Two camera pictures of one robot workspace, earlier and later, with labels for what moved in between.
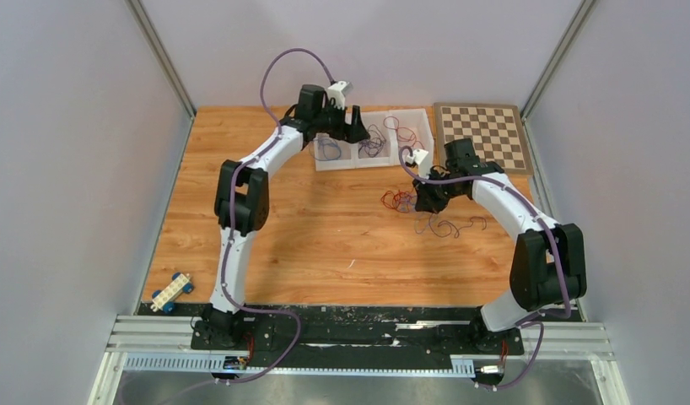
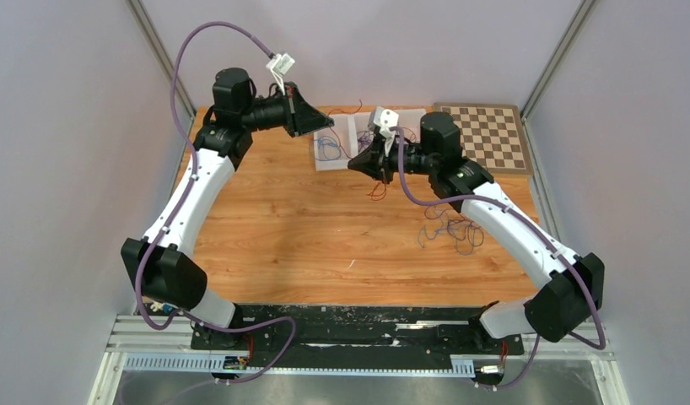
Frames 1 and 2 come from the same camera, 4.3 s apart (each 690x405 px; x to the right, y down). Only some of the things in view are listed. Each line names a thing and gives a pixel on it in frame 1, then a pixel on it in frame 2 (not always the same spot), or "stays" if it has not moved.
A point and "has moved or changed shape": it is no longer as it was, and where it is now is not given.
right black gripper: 425,202 → 374,162
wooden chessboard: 496,131 stays
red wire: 413,138 stays
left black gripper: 354,132 → 300,118
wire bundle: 440,223 has moved or changed shape
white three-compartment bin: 394,133 stays
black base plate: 354,332 stays
